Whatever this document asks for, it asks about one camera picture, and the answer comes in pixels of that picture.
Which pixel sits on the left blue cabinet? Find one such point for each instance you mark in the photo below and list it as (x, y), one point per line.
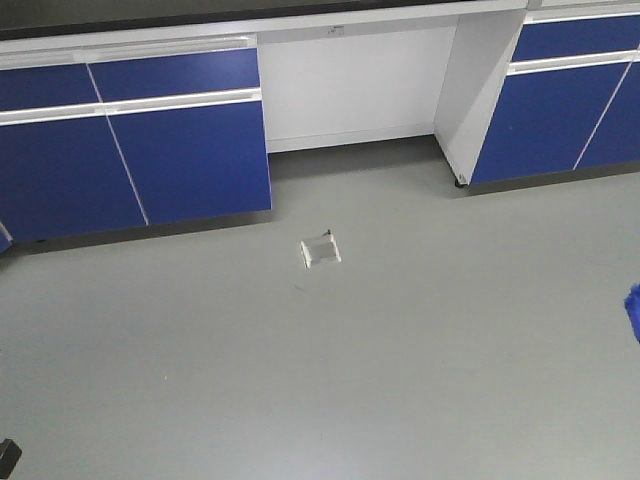
(110, 137)

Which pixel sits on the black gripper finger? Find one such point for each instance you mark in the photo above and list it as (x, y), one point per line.
(10, 454)

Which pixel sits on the blue cabinet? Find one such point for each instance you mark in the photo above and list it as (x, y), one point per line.
(551, 87)
(110, 137)

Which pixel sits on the blue microfiber cloth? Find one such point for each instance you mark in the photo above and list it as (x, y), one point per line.
(632, 308)

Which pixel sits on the right blue cabinet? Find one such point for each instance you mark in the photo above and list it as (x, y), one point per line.
(551, 87)

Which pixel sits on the white floor outlet box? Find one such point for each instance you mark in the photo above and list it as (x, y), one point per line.
(320, 249)

